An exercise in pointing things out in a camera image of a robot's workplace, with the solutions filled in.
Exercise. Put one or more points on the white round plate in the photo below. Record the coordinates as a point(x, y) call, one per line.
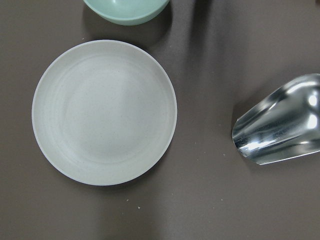
point(104, 112)

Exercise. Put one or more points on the light green bowl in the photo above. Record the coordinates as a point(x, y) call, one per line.
point(127, 12)

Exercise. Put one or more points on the shiny metal scoop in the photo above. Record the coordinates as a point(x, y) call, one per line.
point(284, 125)

